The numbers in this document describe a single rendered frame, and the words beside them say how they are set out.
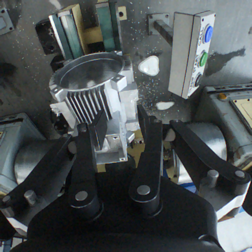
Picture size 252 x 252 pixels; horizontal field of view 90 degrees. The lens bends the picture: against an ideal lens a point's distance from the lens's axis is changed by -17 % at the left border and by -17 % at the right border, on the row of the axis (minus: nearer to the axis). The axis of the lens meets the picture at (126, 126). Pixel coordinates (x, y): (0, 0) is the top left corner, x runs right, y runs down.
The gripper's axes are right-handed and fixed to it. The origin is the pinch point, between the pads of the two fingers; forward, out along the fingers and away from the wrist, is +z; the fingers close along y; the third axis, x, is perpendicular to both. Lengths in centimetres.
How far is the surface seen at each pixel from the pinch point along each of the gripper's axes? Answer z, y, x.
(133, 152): 47, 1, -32
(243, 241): 183, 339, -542
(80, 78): 23.5, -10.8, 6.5
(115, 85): 9.8, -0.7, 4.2
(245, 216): 254, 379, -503
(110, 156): 16.0, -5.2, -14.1
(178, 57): 10.5, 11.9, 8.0
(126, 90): 12.5, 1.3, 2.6
